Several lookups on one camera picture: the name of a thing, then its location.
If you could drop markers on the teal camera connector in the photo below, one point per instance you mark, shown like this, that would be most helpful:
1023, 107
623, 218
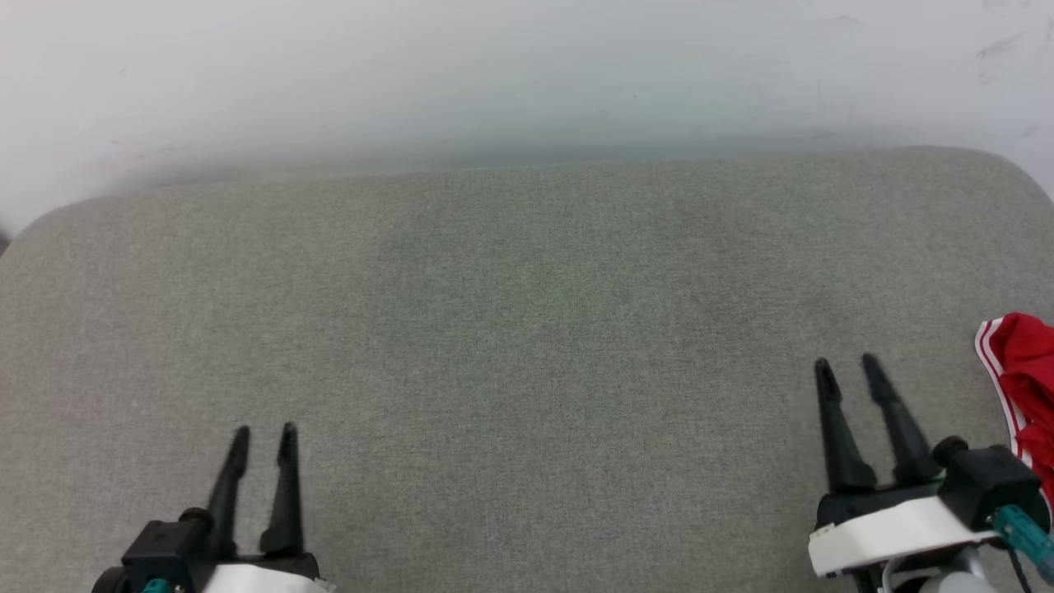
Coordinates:
1025, 539
155, 586

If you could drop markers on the teal right camera connector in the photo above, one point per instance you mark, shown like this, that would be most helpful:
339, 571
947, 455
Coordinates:
1025, 539

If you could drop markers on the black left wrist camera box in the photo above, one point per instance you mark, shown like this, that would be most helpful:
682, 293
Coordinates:
165, 548

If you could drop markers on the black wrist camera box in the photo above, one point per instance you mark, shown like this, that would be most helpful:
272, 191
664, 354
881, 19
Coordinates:
165, 548
988, 482

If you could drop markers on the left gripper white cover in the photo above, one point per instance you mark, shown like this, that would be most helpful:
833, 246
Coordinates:
263, 576

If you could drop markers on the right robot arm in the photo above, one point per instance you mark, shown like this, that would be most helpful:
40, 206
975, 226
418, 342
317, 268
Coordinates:
930, 576

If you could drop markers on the teal left camera connector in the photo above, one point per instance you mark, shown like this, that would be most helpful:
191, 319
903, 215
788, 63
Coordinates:
155, 586

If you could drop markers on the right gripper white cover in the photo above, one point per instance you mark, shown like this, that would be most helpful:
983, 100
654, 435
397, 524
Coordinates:
889, 531

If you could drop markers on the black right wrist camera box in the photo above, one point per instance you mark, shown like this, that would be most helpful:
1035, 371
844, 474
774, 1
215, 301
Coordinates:
988, 482

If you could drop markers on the grey fabric sofa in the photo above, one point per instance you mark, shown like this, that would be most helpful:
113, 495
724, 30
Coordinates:
527, 329

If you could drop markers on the red and white shirt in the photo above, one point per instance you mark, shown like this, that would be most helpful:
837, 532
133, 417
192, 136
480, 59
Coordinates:
1029, 379

